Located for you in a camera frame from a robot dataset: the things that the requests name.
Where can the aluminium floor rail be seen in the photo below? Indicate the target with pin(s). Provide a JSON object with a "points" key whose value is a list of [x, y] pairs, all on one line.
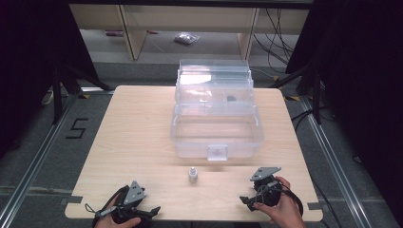
{"points": [[34, 164], [332, 164]]}

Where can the clear plastic storage box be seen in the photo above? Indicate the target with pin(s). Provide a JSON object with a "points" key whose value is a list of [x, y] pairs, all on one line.
{"points": [[218, 139]]}

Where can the yellow black tape piece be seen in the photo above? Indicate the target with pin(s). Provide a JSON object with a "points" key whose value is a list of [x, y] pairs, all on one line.
{"points": [[84, 96], [292, 98]]}

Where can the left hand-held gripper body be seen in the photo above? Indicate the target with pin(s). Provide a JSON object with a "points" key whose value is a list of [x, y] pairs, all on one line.
{"points": [[133, 193]]}

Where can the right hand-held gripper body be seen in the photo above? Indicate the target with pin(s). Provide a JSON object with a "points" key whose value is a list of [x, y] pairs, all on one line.
{"points": [[267, 186]]}

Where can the pink flat item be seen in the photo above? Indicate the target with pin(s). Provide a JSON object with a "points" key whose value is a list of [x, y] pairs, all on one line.
{"points": [[114, 33]]}

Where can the person's left hand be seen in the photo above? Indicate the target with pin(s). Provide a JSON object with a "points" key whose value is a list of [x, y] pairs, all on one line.
{"points": [[117, 223]]}

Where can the black metal stand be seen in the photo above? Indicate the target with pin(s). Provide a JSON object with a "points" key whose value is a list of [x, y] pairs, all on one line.
{"points": [[57, 95], [316, 95]]}

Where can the small dark round object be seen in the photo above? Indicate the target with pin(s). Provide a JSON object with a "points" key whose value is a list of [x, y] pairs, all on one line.
{"points": [[231, 97]]}

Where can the beige wooden shelf unit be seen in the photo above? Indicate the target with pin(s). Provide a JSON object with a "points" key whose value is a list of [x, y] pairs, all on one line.
{"points": [[136, 28]]}

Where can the person's right hand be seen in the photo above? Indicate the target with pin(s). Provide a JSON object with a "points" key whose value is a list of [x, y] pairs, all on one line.
{"points": [[285, 209]]}

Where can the clear plastic bag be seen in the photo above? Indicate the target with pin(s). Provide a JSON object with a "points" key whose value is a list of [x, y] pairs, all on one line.
{"points": [[187, 38]]}

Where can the grey tape strip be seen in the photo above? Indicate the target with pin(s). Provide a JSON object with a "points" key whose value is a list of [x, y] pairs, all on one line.
{"points": [[314, 206], [74, 199]]}

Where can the small white dropper bottle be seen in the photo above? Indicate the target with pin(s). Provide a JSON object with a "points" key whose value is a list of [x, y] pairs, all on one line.
{"points": [[193, 175]]}

